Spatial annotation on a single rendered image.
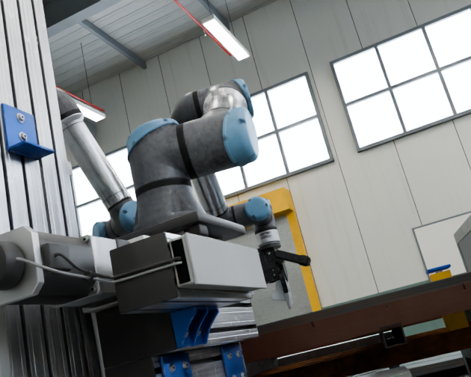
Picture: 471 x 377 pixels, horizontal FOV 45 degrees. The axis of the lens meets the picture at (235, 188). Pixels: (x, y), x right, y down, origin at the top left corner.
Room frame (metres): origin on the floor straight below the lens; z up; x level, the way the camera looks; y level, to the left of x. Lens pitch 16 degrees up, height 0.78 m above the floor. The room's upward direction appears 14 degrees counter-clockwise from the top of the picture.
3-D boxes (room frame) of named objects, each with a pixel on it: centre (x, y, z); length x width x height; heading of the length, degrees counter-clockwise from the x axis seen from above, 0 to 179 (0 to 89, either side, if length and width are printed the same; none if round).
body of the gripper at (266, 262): (1.84, -0.06, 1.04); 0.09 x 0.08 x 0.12; 80
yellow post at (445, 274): (1.55, -0.47, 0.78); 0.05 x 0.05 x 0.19; 80
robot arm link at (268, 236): (1.84, -0.06, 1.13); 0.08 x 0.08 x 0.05
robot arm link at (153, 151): (1.10, 0.14, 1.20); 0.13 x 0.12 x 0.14; 84
